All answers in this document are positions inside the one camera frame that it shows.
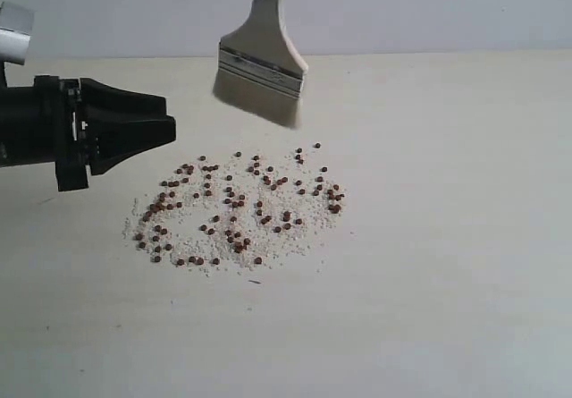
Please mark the wooden paint brush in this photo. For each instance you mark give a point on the wooden paint brush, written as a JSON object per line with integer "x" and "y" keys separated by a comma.
{"x": 259, "y": 69}

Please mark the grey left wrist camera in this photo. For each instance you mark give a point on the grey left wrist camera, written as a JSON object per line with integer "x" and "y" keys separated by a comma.
{"x": 16, "y": 30}

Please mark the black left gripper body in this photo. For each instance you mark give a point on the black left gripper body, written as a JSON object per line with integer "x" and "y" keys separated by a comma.
{"x": 38, "y": 126}

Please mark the red beans and white grains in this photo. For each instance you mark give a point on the red beans and white grains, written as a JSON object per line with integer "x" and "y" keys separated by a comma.
{"x": 251, "y": 211}

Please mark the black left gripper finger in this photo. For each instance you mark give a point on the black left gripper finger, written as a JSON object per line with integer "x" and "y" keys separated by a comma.
{"x": 112, "y": 141}
{"x": 103, "y": 103}

